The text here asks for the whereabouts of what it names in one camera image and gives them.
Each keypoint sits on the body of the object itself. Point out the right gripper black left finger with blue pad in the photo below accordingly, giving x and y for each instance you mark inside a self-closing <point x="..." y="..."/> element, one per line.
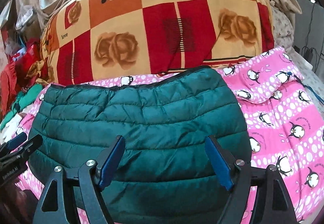
<point x="57" y="203"/>

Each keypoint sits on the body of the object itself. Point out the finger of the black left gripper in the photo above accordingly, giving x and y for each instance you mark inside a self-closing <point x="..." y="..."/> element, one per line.
<point x="14" y="164"/>

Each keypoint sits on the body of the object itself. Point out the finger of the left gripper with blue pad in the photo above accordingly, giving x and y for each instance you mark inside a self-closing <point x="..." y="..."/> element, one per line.
<point x="12" y="144"/>

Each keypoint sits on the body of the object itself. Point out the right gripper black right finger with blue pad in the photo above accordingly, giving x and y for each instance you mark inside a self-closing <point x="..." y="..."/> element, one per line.
<point x="272" y="202"/>

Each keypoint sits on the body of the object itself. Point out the green quilted puffer jacket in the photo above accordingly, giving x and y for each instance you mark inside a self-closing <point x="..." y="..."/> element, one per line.
<point x="164" y="175"/>

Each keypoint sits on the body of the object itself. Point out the red clothes pile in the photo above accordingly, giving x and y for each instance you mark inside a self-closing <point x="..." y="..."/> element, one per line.
<point x="23" y="73"/>

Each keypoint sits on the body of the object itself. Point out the person's left hand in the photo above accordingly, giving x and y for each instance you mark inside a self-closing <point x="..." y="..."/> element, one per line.
<point x="17" y="205"/>

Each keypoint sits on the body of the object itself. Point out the green garment at bedside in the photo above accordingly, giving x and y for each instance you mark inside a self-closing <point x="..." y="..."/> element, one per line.
<point x="21" y="102"/>

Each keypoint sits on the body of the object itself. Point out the red orange rose blanket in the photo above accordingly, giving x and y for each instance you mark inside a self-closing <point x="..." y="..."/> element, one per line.
<point x="89" y="40"/>

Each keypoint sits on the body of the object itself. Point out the black power adapter with cable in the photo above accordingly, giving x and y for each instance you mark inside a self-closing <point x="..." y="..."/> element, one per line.
<point x="308" y="35"/>

